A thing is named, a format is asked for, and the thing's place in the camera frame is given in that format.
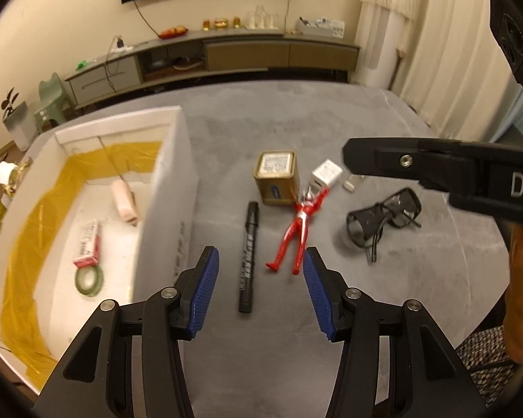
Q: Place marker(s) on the white desk organiser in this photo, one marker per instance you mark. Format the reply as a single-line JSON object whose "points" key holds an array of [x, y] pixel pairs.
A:
{"points": [[320, 28]]}

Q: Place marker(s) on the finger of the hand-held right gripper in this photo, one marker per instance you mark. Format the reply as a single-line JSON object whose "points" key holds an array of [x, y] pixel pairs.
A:
{"points": [[375, 156]]}

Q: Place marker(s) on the red and white staples box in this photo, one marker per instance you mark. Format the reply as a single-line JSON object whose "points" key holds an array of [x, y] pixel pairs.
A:
{"points": [[89, 244]]}

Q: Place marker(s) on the black safety glasses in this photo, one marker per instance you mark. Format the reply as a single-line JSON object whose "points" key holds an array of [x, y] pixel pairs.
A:
{"points": [[366, 222]]}

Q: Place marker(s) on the pink plastic bottle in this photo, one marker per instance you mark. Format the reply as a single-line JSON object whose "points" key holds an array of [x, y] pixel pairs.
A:
{"points": [[123, 202]]}

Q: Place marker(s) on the green tape roll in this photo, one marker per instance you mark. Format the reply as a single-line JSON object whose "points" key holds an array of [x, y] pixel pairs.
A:
{"points": [[79, 285]]}

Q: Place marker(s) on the red toy figure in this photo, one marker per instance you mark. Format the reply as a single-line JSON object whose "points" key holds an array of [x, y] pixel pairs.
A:
{"points": [[298, 226]]}

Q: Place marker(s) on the potted plant in white pot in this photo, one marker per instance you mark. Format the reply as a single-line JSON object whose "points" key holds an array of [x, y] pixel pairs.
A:
{"points": [[17, 126]]}

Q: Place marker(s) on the black marker pen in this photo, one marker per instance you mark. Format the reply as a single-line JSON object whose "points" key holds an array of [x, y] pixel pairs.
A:
{"points": [[248, 261]]}

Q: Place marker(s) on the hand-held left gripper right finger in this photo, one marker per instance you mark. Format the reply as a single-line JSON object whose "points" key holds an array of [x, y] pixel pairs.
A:
{"points": [[318, 296]]}

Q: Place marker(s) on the small green toy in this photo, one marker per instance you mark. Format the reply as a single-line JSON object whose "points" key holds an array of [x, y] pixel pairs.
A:
{"points": [[83, 65]]}

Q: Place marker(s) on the white paper roll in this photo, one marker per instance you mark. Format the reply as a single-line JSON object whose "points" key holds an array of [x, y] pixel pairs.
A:
{"points": [[4, 172]]}

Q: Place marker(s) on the white power strip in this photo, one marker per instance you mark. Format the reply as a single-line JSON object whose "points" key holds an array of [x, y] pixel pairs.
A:
{"points": [[121, 45]]}

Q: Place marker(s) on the cream curtain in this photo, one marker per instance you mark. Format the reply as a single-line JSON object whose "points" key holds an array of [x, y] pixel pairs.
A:
{"points": [[453, 52]]}

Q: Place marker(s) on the white charger plug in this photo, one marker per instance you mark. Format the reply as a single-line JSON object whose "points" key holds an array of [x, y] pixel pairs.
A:
{"points": [[324, 174]]}

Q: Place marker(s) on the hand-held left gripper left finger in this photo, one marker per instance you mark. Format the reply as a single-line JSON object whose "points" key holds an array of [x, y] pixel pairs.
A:
{"points": [[205, 296]]}

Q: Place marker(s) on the grey TV cabinet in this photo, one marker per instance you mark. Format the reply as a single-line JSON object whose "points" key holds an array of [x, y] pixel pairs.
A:
{"points": [[244, 54]]}

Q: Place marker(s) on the person's right hand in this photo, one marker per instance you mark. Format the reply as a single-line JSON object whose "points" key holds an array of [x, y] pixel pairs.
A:
{"points": [[521, 313]]}

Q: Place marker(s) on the green plastic stool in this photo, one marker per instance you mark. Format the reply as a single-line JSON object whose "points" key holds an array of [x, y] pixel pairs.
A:
{"points": [[52, 96]]}

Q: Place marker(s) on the wide gold ornament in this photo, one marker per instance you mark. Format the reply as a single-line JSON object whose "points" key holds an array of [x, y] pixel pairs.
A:
{"points": [[220, 24]]}

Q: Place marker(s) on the lace-covered white air conditioner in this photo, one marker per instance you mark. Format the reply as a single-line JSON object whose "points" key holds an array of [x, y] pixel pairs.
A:
{"points": [[379, 48]]}

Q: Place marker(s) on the red fruit plate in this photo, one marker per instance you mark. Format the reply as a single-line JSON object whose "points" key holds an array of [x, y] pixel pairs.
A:
{"points": [[172, 32]]}

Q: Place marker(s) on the white cardboard box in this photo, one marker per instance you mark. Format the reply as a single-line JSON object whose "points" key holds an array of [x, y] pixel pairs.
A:
{"points": [[170, 209]]}

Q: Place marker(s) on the small white tube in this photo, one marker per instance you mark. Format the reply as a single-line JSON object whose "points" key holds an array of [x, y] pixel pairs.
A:
{"points": [[351, 184]]}

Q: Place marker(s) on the gold square tin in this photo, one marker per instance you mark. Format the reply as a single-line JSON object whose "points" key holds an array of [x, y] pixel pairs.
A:
{"points": [[274, 187]]}

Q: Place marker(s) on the gold roll holder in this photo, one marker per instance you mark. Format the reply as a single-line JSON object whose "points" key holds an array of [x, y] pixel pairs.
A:
{"points": [[22, 172]]}

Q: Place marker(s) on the cluster of clear glass cups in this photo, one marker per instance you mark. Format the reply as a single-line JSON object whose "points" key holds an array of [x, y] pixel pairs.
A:
{"points": [[262, 18]]}

